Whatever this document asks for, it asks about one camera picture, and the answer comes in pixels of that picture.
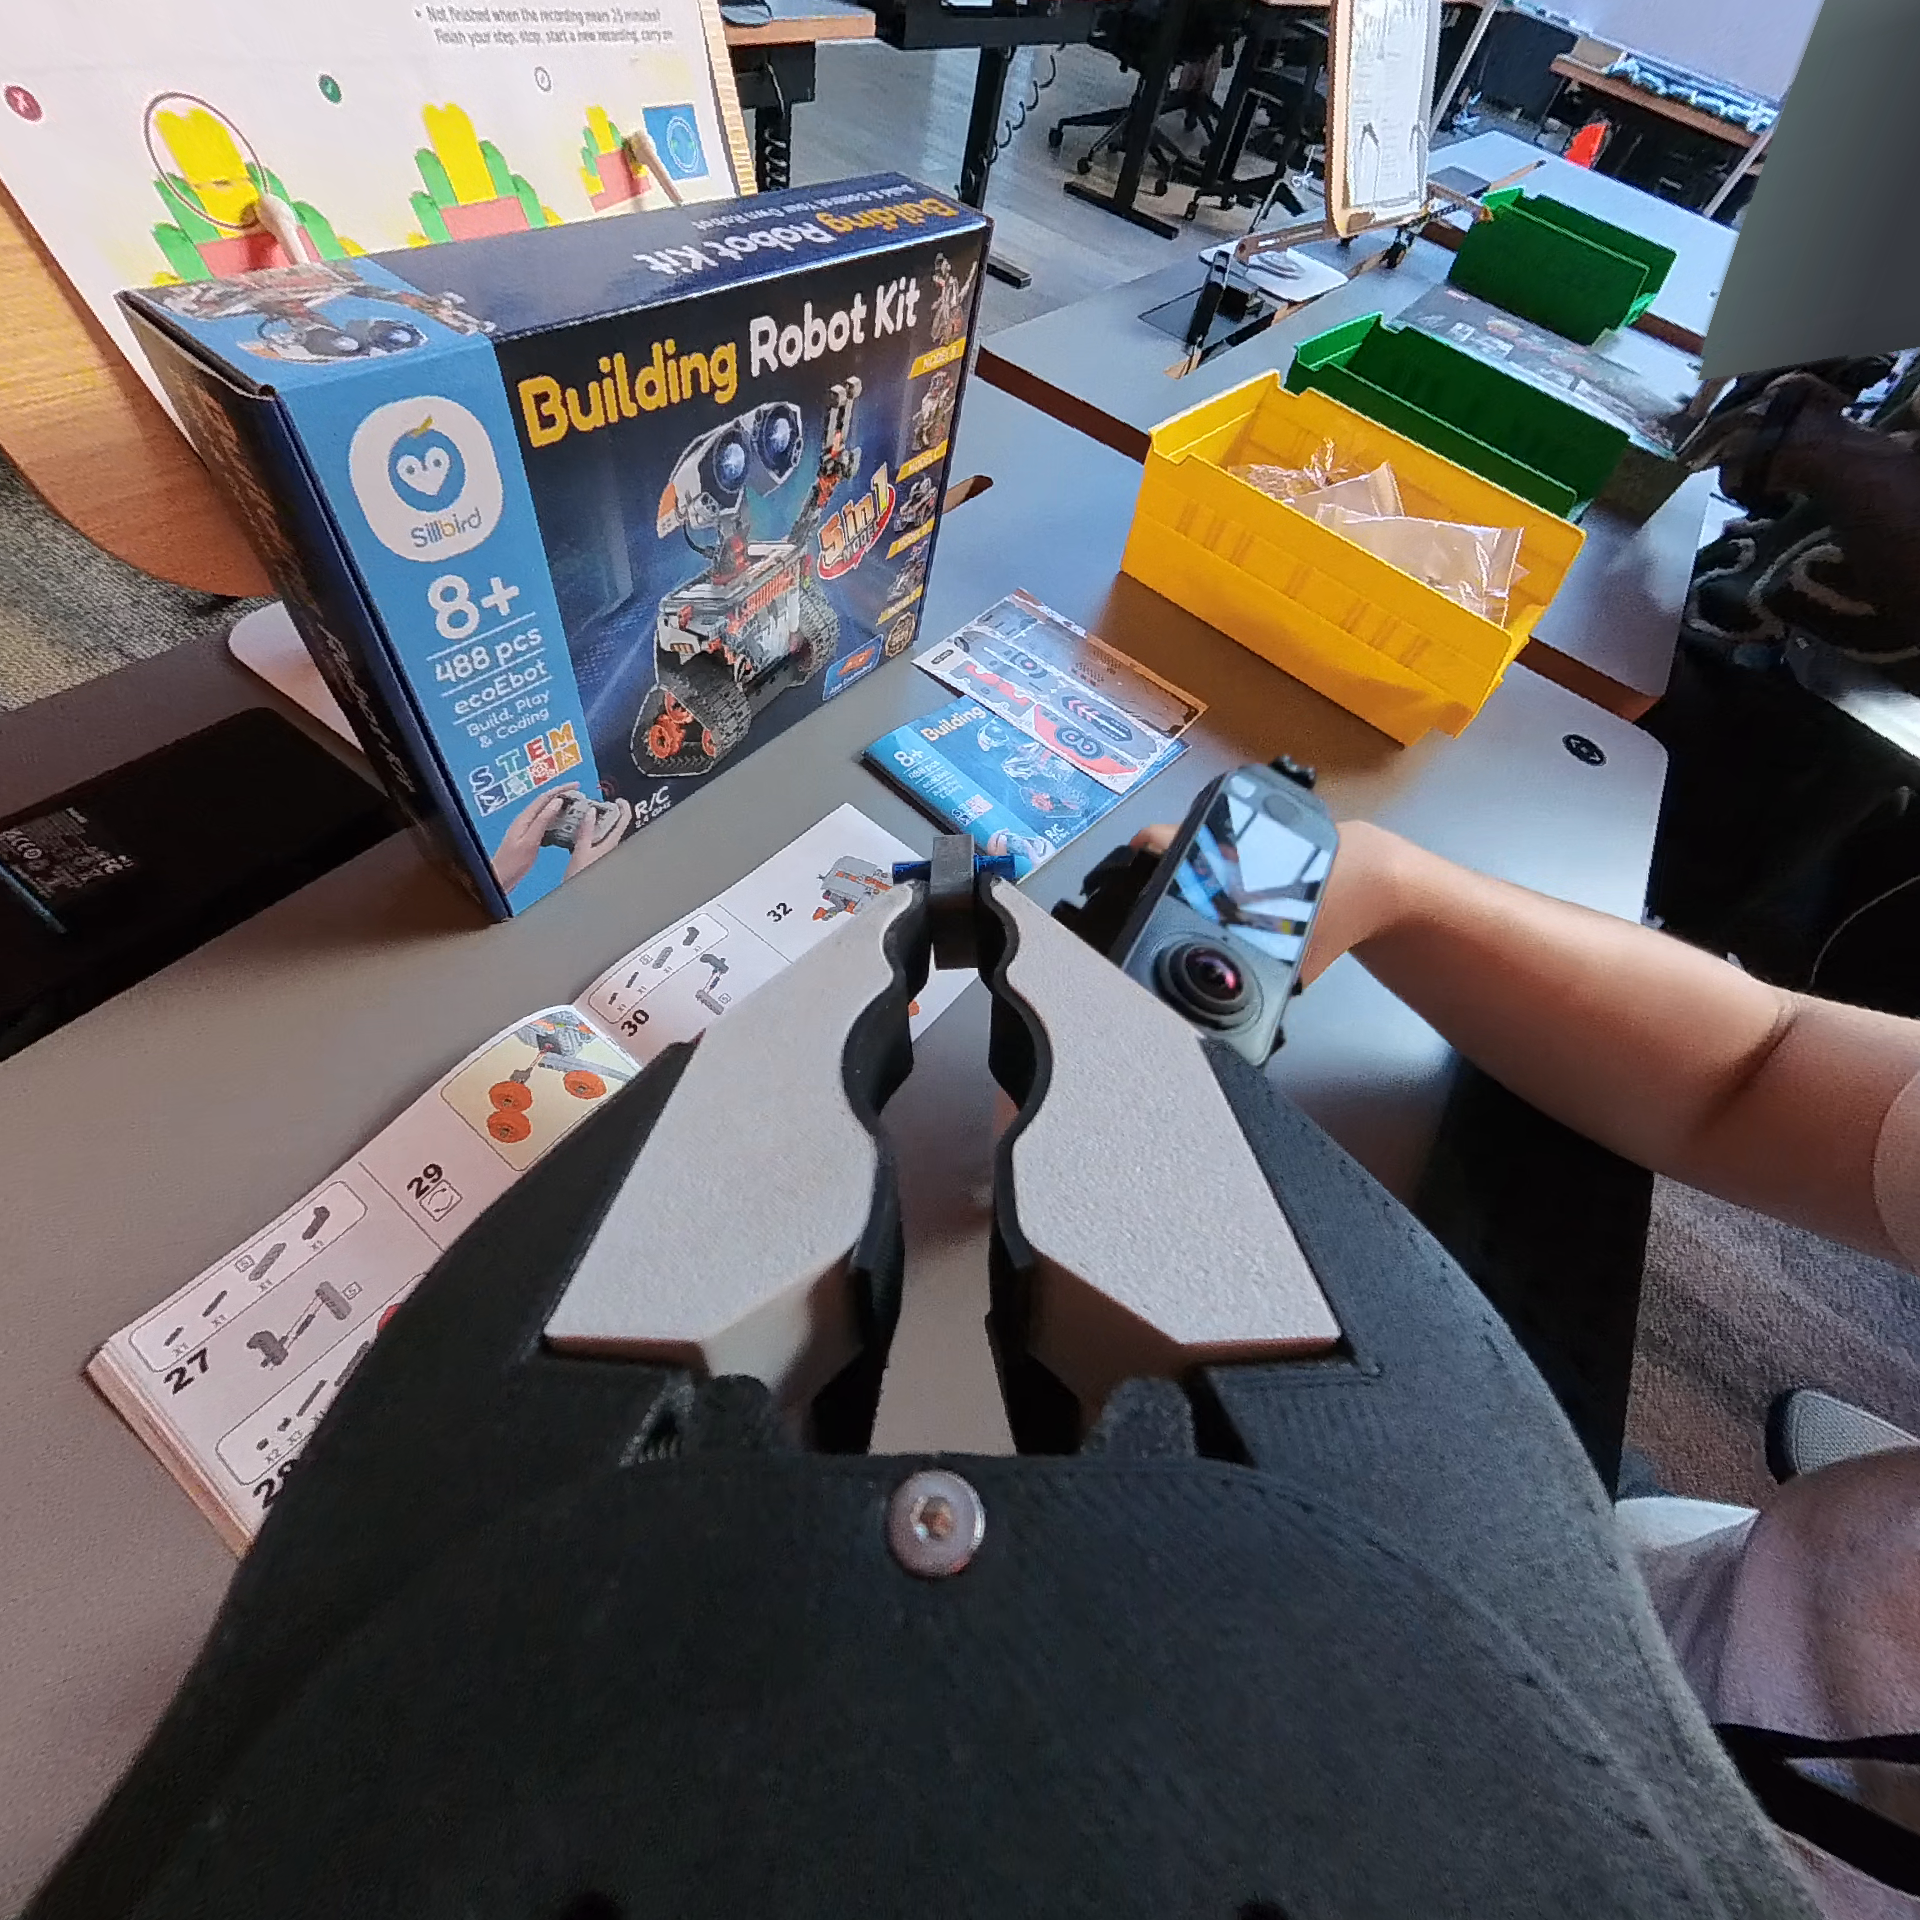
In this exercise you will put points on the white stand base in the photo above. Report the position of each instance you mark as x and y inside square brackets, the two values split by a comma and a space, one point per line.
[301, 675]

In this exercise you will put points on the wooden display board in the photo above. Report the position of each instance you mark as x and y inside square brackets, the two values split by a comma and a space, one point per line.
[91, 450]

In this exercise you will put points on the grey chair armrest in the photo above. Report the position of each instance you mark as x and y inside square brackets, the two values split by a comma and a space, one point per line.
[1845, 1432]

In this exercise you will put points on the blue cover manual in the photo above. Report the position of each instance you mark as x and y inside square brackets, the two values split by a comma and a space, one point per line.
[938, 764]

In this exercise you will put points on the blue connector pin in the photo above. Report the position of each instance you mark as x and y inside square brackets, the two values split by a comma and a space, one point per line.
[909, 868]

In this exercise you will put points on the person's right hand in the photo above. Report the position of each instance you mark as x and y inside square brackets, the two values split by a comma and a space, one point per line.
[1158, 838]

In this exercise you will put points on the clear plastic parts bags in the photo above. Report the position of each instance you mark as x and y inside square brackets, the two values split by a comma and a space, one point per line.
[1381, 511]

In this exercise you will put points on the green plastic bin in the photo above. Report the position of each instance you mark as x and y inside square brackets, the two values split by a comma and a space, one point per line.
[1441, 391]
[1545, 270]

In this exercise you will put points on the printed sticker sheet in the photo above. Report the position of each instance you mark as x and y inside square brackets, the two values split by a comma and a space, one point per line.
[1081, 705]

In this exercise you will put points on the blue robot kit box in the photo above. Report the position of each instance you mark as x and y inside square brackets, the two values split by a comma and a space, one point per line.
[601, 495]

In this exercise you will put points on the grey office desk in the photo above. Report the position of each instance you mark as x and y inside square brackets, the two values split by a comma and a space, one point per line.
[1081, 361]

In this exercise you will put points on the grey holed building beam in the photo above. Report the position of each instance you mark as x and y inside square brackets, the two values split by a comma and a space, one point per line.
[953, 915]

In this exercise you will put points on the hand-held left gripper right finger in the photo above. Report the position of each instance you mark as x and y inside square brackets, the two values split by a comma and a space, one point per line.
[1154, 1200]

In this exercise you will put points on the yellow plastic bin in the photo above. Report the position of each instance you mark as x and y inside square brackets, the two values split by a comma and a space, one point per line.
[1290, 600]

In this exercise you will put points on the wooden easel with sheet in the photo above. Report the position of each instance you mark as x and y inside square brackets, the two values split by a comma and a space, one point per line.
[1381, 105]

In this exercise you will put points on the person's white shirt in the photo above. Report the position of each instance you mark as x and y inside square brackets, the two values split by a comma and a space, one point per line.
[1800, 1621]

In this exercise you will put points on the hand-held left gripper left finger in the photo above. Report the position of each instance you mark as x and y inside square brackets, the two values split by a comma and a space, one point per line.
[720, 1200]

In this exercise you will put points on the open white instruction booklet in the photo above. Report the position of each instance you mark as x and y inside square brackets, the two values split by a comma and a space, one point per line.
[374, 1200]

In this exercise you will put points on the black flat device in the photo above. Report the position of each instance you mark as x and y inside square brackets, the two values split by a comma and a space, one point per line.
[180, 841]

